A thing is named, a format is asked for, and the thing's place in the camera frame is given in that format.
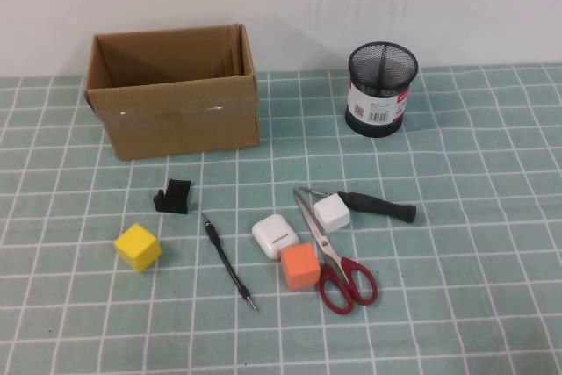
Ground red-handled scissors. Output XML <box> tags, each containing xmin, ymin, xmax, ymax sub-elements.
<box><xmin>292</xmin><ymin>189</ymin><xmax>378</xmax><ymax>316</ymax></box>

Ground thin black precision screwdriver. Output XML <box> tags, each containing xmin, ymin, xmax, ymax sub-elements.
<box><xmin>201</xmin><ymin>212</ymin><xmax>258</xmax><ymax>312</ymax></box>

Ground thick black-handled screwdriver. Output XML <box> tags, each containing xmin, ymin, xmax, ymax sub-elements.
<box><xmin>299</xmin><ymin>186</ymin><xmax>418</xmax><ymax>225</ymax></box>

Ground white earbuds case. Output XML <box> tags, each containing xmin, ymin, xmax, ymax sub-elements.
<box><xmin>251</xmin><ymin>213</ymin><xmax>300</xmax><ymax>261</ymax></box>

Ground white cube block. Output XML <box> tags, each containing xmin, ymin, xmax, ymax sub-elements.
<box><xmin>313</xmin><ymin>197</ymin><xmax>352</xmax><ymax>235</ymax></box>

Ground orange cube block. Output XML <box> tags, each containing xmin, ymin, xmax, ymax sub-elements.
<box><xmin>279</xmin><ymin>242</ymin><xmax>321</xmax><ymax>292</ymax></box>

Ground black mesh pen holder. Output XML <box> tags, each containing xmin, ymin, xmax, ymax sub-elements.
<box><xmin>344</xmin><ymin>41</ymin><xmax>420</xmax><ymax>140</ymax></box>

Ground brown cardboard box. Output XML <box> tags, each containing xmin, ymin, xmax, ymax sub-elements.
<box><xmin>83</xmin><ymin>22</ymin><xmax>261</xmax><ymax>162</ymax></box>

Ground yellow cube block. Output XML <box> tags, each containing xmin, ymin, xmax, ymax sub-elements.
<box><xmin>113</xmin><ymin>222</ymin><xmax>162</xmax><ymax>274</ymax></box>

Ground green checkered tablecloth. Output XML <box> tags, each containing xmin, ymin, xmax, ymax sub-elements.
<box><xmin>0</xmin><ymin>61</ymin><xmax>562</xmax><ymax>375</ymax></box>

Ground black plastic bracket part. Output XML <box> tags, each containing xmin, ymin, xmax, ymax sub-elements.
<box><xmin>153</xmin><ymin>177</ymin><xmax>194</xmax><ymax>215</ymax></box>

